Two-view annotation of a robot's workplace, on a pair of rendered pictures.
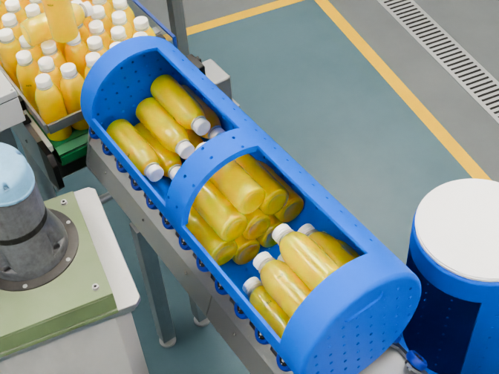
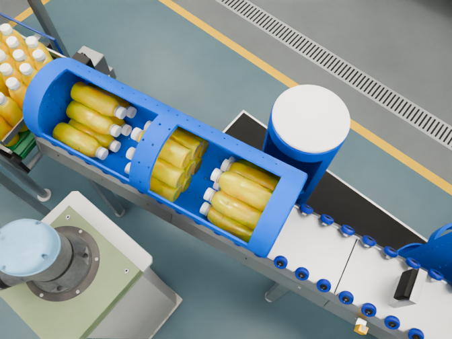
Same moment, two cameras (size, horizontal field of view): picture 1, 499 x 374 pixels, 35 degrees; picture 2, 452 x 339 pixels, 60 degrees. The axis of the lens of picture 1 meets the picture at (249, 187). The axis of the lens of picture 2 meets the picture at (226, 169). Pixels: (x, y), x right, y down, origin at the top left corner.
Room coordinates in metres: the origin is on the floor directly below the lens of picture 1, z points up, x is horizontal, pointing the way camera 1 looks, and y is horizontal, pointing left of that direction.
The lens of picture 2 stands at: (0.56, 0.16, 2.23)
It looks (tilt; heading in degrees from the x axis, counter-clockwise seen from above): 66 degrees down; 328
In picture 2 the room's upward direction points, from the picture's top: 3 degrees clockwise
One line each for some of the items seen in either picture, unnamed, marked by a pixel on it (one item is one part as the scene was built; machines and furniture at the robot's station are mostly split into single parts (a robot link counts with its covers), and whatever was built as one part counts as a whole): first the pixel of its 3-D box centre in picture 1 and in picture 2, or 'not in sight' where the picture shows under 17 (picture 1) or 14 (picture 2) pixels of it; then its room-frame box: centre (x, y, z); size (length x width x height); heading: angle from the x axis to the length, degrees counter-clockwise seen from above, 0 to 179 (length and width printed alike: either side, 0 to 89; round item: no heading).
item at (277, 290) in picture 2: not in sight; (278, 289); (0.61, -0.19, 0.31); 0.06 x 0.06 x 0.63; 31
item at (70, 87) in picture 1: (76, 98); (11, 112); (1.59, 0.44, 0.99); 0.07 x 0.07 x 0.18
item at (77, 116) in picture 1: (116, 98); (40, 101); (1.61, 0.34, 0.96); 0.40 x 0.01 x 0.03; 121
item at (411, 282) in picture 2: not in sight; (403, 288); (0.40, -0.40, 1.00); 0.10 x 0.04 x 0.15; 121
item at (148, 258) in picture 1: (155, 288); (106, 194); (1.45, 0.32, 0.31); 0.06 x 0.06 x 0.63; 31
